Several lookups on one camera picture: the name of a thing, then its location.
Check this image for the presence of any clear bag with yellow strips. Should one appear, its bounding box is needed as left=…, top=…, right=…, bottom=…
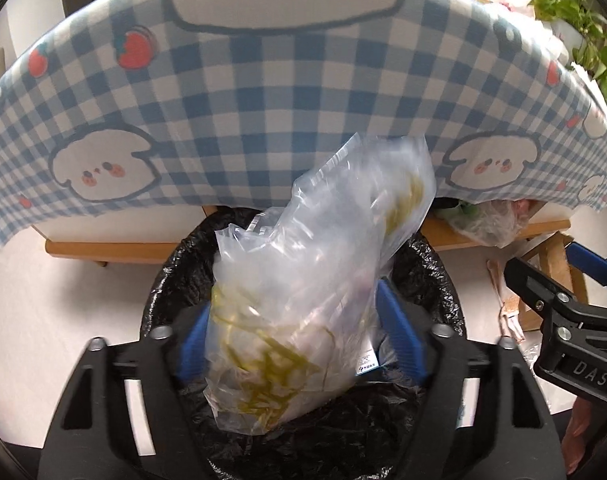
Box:
left=206, top=136, right=436, bottom=436

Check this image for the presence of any right hand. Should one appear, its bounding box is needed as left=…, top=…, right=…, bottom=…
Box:
left=561, top=396, right=607, bottom=476

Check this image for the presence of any blue checkered cartoon tablecloth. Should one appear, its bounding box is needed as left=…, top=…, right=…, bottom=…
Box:
left=0, top=0, right=607, bottom=245

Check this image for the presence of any green potted plant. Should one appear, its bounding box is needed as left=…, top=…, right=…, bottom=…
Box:
left=528, top=0, right=607, bottom=106

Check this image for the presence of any clear plastic bag under table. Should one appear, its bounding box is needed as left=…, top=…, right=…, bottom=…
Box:
left=435, top=200, right=530, bottom=248

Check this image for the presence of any torn paper strip on floor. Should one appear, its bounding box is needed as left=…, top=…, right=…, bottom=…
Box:
left=486, top=260, right=526, bottom=344

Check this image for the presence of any black trash bag bin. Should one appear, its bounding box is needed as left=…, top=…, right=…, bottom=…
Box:
left=139, top=206, right=467, bottom=480

